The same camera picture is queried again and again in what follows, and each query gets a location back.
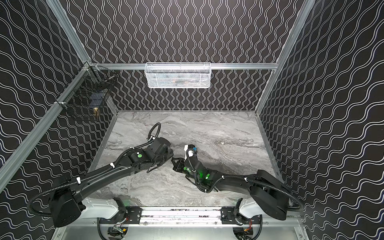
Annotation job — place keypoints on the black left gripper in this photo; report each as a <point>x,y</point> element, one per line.
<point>167,153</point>

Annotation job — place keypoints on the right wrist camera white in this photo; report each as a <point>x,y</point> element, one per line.
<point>190,151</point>

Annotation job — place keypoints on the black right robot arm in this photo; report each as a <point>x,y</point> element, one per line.
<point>266,194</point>

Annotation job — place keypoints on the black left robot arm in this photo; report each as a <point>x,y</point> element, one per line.
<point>66,201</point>

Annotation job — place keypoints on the brass fitting in basket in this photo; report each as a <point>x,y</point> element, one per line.
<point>96,112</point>

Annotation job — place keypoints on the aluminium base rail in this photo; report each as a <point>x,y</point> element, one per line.
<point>183,217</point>

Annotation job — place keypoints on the black wire wall basket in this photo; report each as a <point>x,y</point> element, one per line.
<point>93,91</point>

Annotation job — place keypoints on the white mesh wall basket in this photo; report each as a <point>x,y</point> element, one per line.
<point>178,75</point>

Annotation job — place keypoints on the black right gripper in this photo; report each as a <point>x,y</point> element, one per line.
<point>178,165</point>

